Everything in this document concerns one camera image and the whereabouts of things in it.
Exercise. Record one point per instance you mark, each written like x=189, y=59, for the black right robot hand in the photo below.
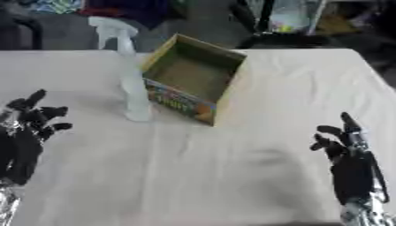
x=351, y=173

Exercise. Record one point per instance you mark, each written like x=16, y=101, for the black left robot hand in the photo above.
x=25, y=147

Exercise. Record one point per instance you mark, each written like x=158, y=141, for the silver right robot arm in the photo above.
x=369, y=213

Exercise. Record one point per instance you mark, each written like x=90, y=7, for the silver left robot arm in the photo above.
x=7, y=203

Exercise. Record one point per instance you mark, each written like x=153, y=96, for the white spray bottle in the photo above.
x=130, y=76

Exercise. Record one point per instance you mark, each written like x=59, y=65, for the tan cardboard box green inside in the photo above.
x=192, y=77

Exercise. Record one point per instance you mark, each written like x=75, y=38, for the black chair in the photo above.
x=20, y=28

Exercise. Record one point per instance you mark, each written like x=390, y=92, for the black tripod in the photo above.
x=268, y=32

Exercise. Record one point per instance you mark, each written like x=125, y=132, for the person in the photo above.
x=129, y=10

